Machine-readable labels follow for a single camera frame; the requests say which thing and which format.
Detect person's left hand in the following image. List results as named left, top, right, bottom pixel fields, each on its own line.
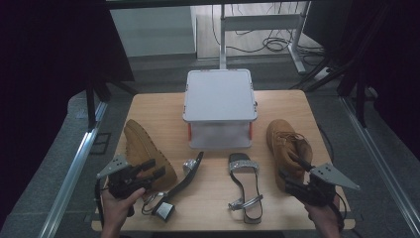
left=101, top=186, right=147, bottom=230

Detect tan suede boot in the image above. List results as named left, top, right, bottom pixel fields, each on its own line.
left=265, top=118, right=314, bottom=192
left=123, top=118, right=178, bottom=192

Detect black floor bracket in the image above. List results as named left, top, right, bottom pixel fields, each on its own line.
left=89, top=132, right=112, bottom=156

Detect person's right hand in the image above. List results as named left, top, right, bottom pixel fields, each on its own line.
left=303, top=195, right=345, bottom=230

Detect white power strip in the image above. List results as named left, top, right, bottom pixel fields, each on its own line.
left=312, top=65, right=332, bottom=82

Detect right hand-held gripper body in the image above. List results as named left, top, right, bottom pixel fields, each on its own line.
left=284, top=162, right=361, bottom=207

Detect black tripod stand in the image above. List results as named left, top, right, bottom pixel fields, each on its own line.
left=84, top=74, right=140, bottom=131
left=289, top=56, right=379, bottom=129

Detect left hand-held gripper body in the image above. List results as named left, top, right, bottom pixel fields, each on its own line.
left=95, top=154, right=149, bottom=200

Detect white metal desk frame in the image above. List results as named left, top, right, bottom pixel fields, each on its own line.
left=219, top=0, right=312, bottom=74

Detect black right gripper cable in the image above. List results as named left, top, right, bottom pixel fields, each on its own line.
left=331, top=191, right=349, bottom=232

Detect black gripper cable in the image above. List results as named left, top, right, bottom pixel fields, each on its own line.
left=331, top=191, right=349, bottom=232
left=94, top=178, right=106, bottom=229

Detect dark curtain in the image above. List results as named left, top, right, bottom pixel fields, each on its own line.
left=303, top=0, right=420, bottom=162
left=0, top=0, right=136, bottom=229

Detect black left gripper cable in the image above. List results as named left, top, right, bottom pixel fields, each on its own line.
left=94, top=178, right=106, bottom=229

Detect aluminium floor rail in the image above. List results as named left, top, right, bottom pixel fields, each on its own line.
left=38, top=100, right=109, bottom=238
left=340, top=95, right=420, bottom=237

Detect black floor cables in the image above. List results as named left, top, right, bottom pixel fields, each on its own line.
left=211, top=2, right=326, bottom=65

